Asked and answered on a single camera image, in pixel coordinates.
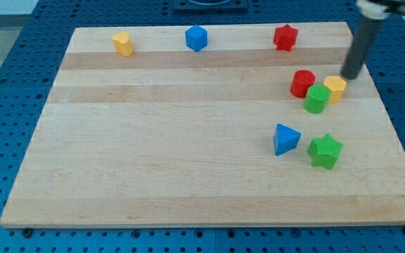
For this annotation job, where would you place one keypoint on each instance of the red cylinder block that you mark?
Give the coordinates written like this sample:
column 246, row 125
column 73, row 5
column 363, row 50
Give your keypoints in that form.
column 302, row 80

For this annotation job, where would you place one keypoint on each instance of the green cylinder block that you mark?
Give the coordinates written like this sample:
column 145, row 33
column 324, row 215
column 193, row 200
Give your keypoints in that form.
column 316, row 99

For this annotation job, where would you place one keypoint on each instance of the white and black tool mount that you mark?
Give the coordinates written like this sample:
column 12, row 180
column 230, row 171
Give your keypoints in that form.
column 380, row 9

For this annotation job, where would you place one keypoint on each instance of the blue triangle block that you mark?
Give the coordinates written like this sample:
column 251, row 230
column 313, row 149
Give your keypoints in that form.
column 285, row 139

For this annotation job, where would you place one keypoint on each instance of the yellow hexagon block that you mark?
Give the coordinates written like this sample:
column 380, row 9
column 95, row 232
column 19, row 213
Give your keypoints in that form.
column 336, row 86

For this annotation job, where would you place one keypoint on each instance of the red star block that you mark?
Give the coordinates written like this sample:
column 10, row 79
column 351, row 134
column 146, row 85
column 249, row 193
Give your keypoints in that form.
column 285, row 37

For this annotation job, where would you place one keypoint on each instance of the wooden board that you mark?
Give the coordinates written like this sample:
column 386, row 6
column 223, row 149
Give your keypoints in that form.
column 169, row 137

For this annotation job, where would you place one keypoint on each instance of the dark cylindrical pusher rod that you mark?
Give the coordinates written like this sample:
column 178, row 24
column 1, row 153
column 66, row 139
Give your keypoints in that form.
column 363, row 39

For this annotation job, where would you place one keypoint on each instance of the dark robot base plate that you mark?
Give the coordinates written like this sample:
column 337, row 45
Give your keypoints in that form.
column 209, row 5

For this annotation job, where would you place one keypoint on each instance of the green star block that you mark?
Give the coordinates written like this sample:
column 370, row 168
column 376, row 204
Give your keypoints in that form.
column 324, row 152

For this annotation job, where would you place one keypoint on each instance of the yellow heart block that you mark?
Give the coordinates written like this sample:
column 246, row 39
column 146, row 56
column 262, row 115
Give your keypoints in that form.
column 122, row 43

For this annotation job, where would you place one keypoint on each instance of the blue cube block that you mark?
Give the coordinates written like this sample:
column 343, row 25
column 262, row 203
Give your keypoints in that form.
column 196, row 38

